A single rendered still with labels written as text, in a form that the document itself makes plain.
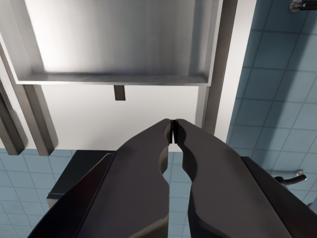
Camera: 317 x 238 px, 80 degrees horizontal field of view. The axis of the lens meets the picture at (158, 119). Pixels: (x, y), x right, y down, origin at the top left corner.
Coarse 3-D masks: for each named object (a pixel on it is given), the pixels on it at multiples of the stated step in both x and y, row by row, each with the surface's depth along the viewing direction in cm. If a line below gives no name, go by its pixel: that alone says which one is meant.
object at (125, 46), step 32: (0, 0) 23; (32, 0) 24; (64, 0) 24; (96, 0) 24; (128, 0) 23; (160, 0) 23; (192, 0) 23; (0, 32) 23; (32, 32) 26; (64, 32) 25; (96, 32) 25; (128, 32) 25; (160, 32) 25; (192, 32) 25; (32, 64) 28; (64, 64) 28; (96, 64) 27; (128, 64) 27; (160, 64) 27; (192, 64) 27
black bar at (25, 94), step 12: (0, 48) 25; (12, 84) 27; (24, 84) 28; (24, 96) 28; (36, 96) 30; (24, 108) 29; (36, 108) 30; (36, 120) 30; (36, 132) 31; (48, 132) 33; (36, 144) 33; (48, 144) 34
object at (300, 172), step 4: (296, 172) 153; (300, 172) 152; (300, 176) 147; (304, 176) 147; (280, 180) 141; (284, 180) 141; (288, 180) 143; (292, 180) 143; (296, 180) 144; (300, 180) 145; (288, 184) 143
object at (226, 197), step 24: (192, 144) 9; (216, 144) 9; (192, 168) 9; (216, 168) 8; (240, 168) 8; (192, 192) 7; (216, 192) 7; (240, 192) 7; (192, 216) 7; (216, 216) 6; (240, 216) 6; (264, 216) 6
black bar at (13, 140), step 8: (0, 96) 30; (0, 104) 30; (0, 112) 30; (8, 112) 32; (0, 120) 30; (8, 120) 32; (0, 128) 31; (8, 128) 32; (0, 136) 32; (8, 136) 32; (16, 136) 33; (8, 144) 33; (16, 144) 33; (8, 152) 34; (16, 152) 34
